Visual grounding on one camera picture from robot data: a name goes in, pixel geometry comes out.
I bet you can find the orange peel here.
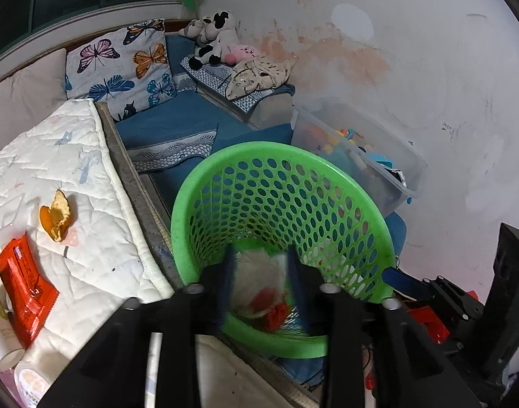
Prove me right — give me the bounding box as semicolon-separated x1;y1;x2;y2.
39;189;73;243

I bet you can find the white quilted blanket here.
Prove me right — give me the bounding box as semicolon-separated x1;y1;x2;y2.
0;99;175;408

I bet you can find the white plastic bottle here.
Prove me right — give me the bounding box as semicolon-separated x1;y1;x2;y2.
0;263;26;370

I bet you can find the white round tub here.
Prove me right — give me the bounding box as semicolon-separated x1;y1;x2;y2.
14;340;69;408

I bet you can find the clear plastic storage box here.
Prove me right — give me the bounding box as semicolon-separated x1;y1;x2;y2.
291;97;429;217

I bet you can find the black cable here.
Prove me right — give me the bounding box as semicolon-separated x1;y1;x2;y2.
297;340;381;396

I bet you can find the butterfly print pillow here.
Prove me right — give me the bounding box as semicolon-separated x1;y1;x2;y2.
65;18;177;122

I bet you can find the pile of colourful toys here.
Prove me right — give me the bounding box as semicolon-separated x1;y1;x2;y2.
306;123;409;205

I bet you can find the green perforated plastic basket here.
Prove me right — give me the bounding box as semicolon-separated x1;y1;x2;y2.
170;141;395;360

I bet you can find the blue patterned sofa cover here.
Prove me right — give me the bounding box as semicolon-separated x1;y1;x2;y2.
115;34;294;239

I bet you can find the pink plush toy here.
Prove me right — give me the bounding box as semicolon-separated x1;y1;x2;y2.
223;44;264;65

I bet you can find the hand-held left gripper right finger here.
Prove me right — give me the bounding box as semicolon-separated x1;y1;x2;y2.
285;249;483;408

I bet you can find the black and white cow plush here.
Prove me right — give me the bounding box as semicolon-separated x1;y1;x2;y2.
188;10;240;70

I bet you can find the grey plush toy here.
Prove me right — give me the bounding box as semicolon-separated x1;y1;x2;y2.
178;17;213;45

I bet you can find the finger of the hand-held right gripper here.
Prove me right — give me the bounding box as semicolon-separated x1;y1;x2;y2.
382;267;484;319

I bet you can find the cream speckled cloth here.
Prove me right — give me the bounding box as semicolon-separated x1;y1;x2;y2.
224;56;297;102

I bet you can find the red snack packet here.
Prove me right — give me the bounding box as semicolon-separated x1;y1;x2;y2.
0;237;59;349

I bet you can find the folded blue patterned blanket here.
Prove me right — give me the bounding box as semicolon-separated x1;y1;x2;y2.
180;53;296;130

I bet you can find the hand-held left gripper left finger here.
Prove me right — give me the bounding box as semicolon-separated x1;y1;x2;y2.
36;244;239;408

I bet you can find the red wrapper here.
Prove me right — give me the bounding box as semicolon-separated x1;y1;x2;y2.
248;288;292;332

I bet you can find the white plastic bag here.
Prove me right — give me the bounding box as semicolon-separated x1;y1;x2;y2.
231;251;294;319

